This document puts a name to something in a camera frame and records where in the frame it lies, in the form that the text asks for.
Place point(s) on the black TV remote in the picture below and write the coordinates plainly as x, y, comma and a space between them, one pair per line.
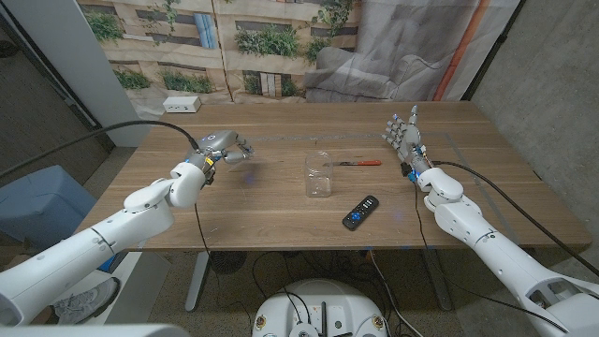
360, 213

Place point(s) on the clear plastic cup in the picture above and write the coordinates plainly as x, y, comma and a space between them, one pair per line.
318, 180

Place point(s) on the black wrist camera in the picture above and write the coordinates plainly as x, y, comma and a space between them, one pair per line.
210, 175
405, 169

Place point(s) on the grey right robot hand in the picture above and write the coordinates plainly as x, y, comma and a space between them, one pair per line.
409, 142

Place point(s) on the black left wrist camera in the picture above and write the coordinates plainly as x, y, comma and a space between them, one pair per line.
210, 175

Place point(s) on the white table leg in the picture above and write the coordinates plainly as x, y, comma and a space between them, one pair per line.
197, 281
437, 281

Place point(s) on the grey sneaker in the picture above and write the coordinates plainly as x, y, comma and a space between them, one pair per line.
86, 299

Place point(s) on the blue upholstered seat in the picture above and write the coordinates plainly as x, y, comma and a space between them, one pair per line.
37, 201

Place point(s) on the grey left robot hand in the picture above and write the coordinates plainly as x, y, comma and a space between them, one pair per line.
220, 142

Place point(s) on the white power strip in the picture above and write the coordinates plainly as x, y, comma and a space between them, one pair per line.
181, 104

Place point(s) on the white robot torso base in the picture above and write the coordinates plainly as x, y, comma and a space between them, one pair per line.
323, 304

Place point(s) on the black round floor fan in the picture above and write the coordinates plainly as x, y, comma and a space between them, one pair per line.
228, 262

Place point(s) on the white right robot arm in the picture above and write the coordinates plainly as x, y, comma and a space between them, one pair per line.
468, 220

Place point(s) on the printed fabric backdrop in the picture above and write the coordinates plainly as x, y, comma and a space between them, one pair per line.
281, 47

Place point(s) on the white square column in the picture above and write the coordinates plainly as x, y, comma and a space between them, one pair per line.
79, 61

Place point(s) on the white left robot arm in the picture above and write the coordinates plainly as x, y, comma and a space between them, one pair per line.
117, 229

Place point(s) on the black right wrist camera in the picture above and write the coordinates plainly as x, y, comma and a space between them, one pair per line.
405, 169

